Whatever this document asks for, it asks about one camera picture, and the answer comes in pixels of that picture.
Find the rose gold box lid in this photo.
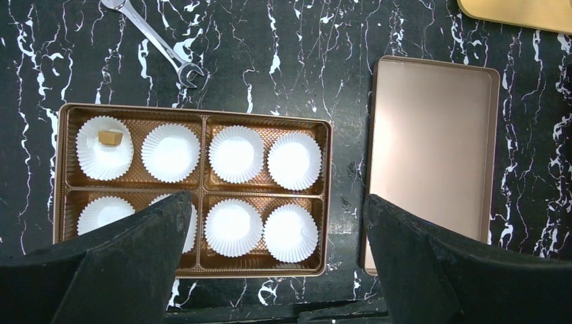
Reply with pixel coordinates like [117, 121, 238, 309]
[360, 55, 501, 276]

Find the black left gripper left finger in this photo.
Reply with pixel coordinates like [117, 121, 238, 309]
[1, 191, 192, 323]

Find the silver wrench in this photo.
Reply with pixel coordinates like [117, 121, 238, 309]
[100, 0, 204, 89]

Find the yellow tray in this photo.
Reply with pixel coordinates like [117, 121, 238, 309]
[457, 0, 571, 35]

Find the brown chocolate box tray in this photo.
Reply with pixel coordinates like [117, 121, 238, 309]
[53, 103, 333, 279]

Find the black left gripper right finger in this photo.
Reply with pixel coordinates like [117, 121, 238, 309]
[363, 194, 571, 323]

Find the caramel chocolate piece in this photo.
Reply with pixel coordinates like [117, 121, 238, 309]
[98, 130, 123, 146]

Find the white paper cup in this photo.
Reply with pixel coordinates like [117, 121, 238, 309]
[76, 115, 134, 181]
[141, 124, 200, 183]
[267, 132, 322, 191]
[77, 196, 135, 235]
[262, 204, 318, 263]
[204, 198, 263, 257]
[148, 194, 198, 254]
[208, 126, 264, 184]

